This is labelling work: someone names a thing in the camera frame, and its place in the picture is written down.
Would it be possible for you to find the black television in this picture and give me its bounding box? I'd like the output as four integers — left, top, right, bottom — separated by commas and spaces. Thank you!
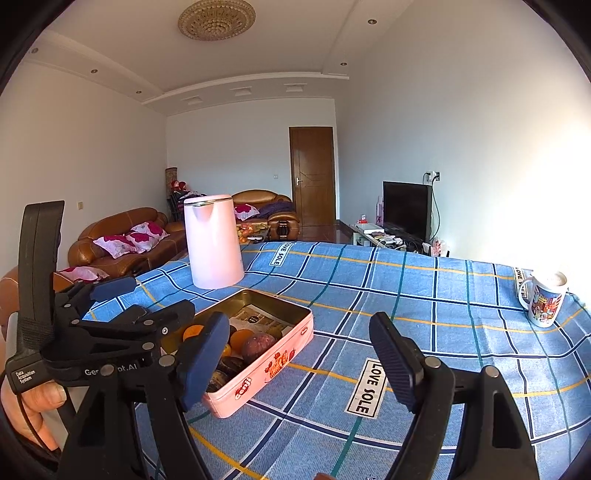
383, 181, 432, 242

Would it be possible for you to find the pink rectangular tin box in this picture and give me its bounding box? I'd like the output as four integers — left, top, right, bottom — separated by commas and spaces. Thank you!
158, 288, 316, 420

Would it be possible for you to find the dark brown interior door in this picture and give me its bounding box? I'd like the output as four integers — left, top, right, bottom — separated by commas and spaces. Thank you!
290, 126, 335, 227

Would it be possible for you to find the white cartoon printed mug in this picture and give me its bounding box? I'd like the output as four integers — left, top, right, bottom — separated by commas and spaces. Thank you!
518, 270, 568, 328

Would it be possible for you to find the round gold ceiling lamp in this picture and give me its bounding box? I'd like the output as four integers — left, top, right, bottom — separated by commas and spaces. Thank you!
177, 0, 256, 41

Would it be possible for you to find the purple round passion fruit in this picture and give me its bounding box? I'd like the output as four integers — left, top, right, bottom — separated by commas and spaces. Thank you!
242, 333, 276, 364

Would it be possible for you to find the person's left hand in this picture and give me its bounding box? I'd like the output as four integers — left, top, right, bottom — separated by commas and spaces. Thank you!
0, 329, 68, 451

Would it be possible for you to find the coffee table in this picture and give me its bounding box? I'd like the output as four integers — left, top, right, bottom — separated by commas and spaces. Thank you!
236, 221, 270, 245

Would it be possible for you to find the pink electric kettle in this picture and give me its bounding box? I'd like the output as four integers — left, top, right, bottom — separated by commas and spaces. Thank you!
183, 195, 245, 289

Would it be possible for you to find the low tv stand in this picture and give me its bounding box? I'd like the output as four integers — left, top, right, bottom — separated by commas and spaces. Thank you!
341, 222, 431, 255

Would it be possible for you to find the brown cup white filling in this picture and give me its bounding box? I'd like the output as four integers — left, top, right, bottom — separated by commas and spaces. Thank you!
206, 370, 229, 393

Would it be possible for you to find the wall socket with cable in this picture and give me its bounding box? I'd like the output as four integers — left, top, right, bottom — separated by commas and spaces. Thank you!
423, 171, 441, 241

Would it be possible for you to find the brown leather sofa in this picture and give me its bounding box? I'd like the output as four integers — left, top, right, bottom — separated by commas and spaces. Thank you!
68, 207, 186, 278

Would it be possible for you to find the pink floral cushion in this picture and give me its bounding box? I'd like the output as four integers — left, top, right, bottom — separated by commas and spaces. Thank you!
93, 235, 137, 259
125, 221, 169, 254

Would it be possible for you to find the black wrist strap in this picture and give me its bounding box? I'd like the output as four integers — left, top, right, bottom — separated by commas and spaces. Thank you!
4, 199, 66, 395

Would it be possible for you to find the blue plaid tablecloth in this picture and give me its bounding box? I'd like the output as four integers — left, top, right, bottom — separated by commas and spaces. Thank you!
83, 242, 590, 479

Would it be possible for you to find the brown leather armchair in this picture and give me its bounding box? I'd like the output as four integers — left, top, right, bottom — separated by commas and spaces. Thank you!
231, 189, 300, 241

